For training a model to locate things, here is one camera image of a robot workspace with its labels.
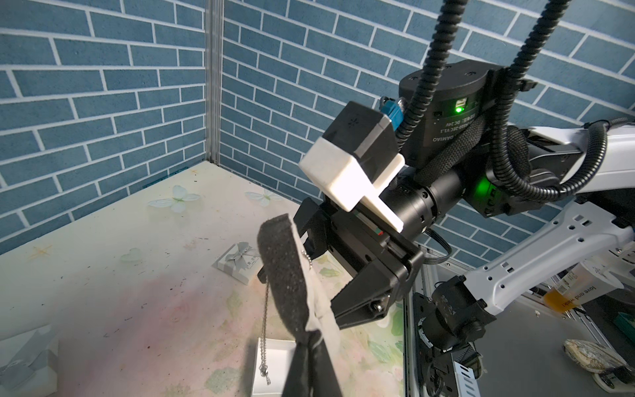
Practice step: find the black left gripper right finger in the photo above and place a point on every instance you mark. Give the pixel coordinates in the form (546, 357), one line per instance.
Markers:
(324, 379)

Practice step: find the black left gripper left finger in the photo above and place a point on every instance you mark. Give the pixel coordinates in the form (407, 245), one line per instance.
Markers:
(302, 379)

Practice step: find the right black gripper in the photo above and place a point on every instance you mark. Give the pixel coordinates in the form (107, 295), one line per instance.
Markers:
(383, 263)

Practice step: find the white jewelry box base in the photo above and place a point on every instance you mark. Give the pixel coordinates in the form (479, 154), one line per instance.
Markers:
(272, 365)

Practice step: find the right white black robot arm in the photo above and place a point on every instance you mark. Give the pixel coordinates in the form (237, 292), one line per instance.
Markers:
(457, 147)

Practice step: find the aluminium corner post right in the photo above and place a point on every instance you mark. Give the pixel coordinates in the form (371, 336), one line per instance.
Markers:
(214, 24)

